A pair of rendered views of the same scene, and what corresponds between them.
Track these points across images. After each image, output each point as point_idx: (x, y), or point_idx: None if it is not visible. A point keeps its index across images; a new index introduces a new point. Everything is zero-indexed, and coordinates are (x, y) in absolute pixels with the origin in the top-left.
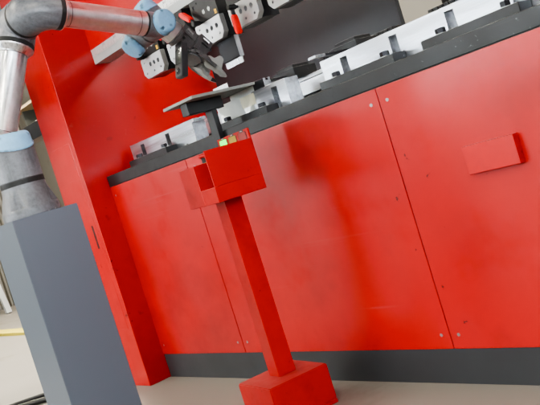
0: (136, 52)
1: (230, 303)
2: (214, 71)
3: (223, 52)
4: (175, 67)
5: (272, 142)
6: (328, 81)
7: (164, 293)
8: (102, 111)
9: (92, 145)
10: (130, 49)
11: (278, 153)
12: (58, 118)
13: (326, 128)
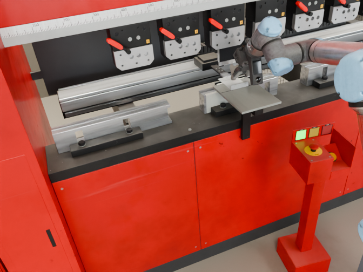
0: (286, 73)
1: (199, 226)
2: (248, 74)
3: (223, 53)
4: (253, 75)
5: (289, 122)
6: (326, 83)
7: (115, 247)
8: (24, 104)
9: (36, 147)
10: (286, 70)
11: (290, 128)
12: (5, 128)
13: (331, 111)
